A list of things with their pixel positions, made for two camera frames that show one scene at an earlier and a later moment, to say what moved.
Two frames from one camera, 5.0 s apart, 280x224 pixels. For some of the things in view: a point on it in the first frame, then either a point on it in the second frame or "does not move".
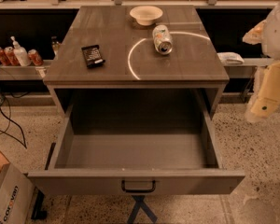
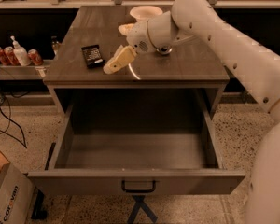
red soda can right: [35, 57] does not move
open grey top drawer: [110, 135] does not move
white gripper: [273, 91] -> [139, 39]
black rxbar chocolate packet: [93, 56] does not move
